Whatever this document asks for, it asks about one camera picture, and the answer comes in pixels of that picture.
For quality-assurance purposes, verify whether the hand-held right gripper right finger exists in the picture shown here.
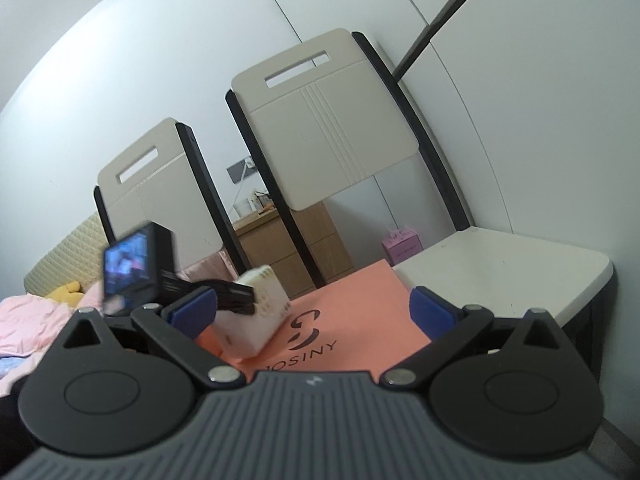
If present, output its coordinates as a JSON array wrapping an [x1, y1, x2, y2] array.
[[381, 286, 569, 390]]

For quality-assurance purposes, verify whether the pink box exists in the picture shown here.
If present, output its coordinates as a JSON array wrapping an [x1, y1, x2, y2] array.
[[381, 228, 424, 267]]

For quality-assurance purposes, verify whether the grey wall socket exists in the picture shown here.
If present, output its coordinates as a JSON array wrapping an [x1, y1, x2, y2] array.
[[227, 157, 257, 183]]

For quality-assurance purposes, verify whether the small white folding chair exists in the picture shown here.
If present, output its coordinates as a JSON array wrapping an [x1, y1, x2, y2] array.
[[93, 117, 252, 281]]

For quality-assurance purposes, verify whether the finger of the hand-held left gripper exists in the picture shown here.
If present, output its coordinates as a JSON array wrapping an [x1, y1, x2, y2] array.
[[161, 270, 255, 299], [215, 290, 257, 317]]

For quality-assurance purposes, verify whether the white plastic box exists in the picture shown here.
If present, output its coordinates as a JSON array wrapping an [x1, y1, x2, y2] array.
[[212, 265, 294, 362]]

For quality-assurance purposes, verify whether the large white folding chair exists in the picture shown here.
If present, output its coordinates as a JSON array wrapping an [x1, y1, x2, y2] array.
[[225, 28, 617, 361]]

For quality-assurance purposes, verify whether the yellow plush toy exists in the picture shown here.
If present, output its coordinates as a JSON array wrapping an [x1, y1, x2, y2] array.
[[46, 281, 86, 307]]

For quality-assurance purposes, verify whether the pink blanket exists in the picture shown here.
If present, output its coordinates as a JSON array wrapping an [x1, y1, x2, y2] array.
[[0, 250, 237, 396]]

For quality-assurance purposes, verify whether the white cable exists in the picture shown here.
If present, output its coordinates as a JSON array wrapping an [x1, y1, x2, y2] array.
[[235, 160, 254, 206]]

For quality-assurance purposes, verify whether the salmon pink paper bag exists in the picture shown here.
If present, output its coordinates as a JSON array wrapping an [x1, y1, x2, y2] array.
[[194, 258, 434, 377]]

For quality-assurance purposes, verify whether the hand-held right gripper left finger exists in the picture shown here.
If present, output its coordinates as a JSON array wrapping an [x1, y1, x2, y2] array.
[[62, 285, 247, 391]]

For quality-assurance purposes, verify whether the beige quilted headboard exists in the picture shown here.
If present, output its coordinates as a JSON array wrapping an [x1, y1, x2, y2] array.
[[23, 212, 119, 297]]

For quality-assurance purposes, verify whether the wooden bedside cabinet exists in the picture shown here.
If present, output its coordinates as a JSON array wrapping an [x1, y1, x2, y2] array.
[[232, 202, 355, 297]]

